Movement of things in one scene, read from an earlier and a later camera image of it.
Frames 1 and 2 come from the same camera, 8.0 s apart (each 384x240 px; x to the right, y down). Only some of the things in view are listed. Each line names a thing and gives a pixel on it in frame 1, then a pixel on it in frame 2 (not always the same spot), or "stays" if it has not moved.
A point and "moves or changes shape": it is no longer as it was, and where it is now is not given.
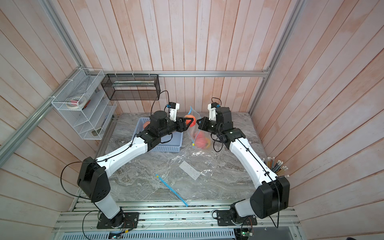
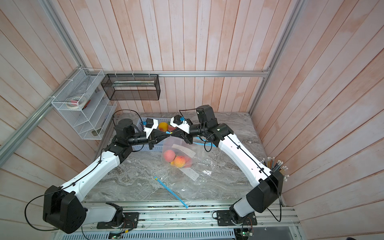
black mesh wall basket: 132,86 stays
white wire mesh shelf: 84,102 stays
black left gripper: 184,127 to 153,138
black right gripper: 204,126 to 188,139
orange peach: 187,121 to 179,161
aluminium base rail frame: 173,220 stays
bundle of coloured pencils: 277,166 stays
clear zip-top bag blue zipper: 200,140 moves or changes shape
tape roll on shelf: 76,102 stays
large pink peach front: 200,140 to 169,155
